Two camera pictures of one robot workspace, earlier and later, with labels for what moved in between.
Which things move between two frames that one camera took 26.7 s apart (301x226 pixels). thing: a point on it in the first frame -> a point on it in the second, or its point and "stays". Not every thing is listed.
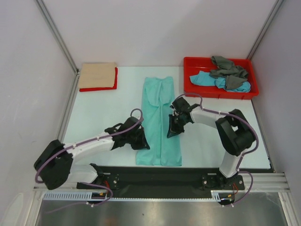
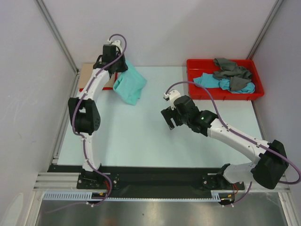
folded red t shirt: [114, 87] stays
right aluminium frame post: [266, 24] stays
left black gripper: [143, 144] -> [124, 67]
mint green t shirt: [158, 100] -> [129, 84]
